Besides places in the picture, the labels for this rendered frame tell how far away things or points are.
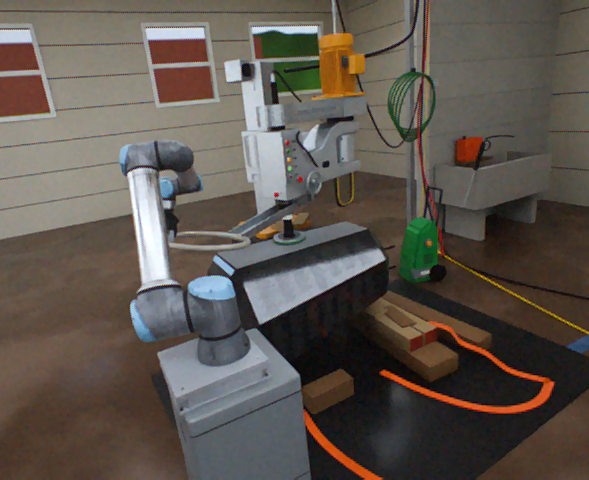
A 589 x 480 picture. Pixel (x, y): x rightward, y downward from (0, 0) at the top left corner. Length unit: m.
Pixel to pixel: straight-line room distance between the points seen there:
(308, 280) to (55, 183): 6.46
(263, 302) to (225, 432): 1.01
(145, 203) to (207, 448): 0.84
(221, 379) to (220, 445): 0.21
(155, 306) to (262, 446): 0.60
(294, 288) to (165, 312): 1.16
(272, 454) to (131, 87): 7.44
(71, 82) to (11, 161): 1.66
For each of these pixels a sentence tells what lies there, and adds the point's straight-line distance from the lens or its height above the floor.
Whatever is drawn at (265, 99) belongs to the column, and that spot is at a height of 1.78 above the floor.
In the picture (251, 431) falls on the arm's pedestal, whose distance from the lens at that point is 1.52.
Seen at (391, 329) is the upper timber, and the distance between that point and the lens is 2.93.
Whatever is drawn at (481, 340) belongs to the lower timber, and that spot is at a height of 0.11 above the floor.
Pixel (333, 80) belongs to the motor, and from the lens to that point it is 3.03.
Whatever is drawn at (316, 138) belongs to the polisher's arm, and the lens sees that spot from 2.89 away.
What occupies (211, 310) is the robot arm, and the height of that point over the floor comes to 1.12.
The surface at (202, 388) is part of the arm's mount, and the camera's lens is 1.41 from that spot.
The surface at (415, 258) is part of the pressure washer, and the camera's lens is 3.98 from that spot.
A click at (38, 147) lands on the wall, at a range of 8.30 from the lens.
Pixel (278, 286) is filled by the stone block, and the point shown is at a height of 0.74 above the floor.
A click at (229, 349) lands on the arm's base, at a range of 1.46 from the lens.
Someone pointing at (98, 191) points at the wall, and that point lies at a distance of 8.37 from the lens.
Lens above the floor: 1.74
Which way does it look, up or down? 18 degrees down
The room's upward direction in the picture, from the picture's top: 6 degrees counter-clockwise
